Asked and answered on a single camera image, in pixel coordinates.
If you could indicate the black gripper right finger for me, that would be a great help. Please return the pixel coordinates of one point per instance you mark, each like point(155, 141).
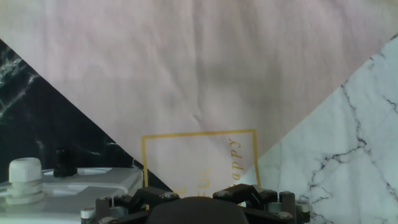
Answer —
point(242, 193)

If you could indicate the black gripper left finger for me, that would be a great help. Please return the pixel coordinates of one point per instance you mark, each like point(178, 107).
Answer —
point(146, 194)

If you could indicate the white plastic drawer cabinet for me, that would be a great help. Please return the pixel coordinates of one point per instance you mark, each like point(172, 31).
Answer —
point(93, 182)

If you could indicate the marble pink black patterned tablecloth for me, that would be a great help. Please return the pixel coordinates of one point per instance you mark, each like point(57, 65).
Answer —
point(199, 77)

